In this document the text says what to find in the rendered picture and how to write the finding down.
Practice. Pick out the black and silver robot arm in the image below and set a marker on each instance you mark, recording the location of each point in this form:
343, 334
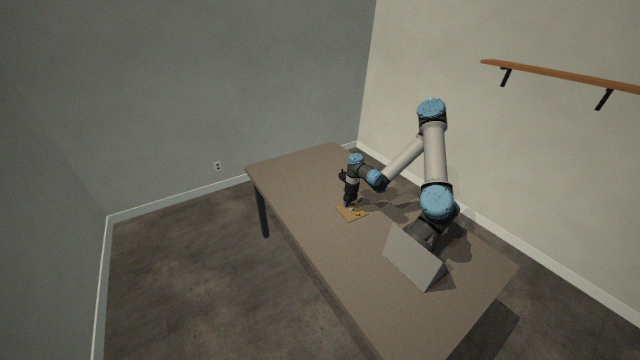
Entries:
436, 199

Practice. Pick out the tan square mat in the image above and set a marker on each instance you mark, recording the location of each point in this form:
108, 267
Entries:
351, 215

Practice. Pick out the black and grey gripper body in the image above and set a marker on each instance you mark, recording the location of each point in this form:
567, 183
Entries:
351, 187

